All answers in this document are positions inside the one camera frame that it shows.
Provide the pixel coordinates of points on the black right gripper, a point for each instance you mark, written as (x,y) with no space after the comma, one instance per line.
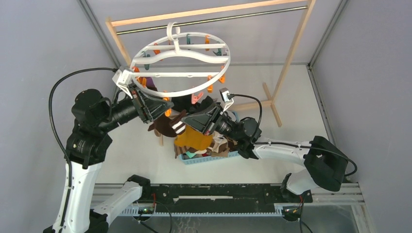
(207,121)

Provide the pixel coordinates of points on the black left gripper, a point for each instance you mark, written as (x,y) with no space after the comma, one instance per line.
(156,106)

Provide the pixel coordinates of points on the mustard yellow brown sock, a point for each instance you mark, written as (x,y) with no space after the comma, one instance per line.
(184,135)

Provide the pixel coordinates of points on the purple striped sock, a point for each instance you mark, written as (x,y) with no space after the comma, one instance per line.
(150,84)

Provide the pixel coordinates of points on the white round clip hanger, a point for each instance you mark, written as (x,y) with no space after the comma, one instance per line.
(191,61)

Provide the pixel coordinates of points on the tan brown sock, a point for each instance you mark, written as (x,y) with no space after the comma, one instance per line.
(157,133)

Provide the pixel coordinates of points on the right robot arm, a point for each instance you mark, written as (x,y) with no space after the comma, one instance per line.
(324,165)

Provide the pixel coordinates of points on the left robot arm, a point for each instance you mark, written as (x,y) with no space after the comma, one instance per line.
(85,152)

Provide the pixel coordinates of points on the pile of mixed socks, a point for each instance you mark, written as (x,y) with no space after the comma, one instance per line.
(220,146)

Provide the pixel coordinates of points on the light blue sock basket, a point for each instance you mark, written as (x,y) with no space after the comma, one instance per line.
(191,161)

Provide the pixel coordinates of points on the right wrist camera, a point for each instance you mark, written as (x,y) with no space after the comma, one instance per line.
(226,98)

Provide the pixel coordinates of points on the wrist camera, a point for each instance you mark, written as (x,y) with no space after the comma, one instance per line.
(123,80)
(226,98)

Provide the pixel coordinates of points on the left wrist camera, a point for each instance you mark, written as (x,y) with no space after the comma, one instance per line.
(123,80)

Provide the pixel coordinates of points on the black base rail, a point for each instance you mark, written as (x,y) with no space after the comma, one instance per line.
(255,198)

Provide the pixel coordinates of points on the wooden clothes rack frame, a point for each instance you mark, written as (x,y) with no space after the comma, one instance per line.
(158,22)

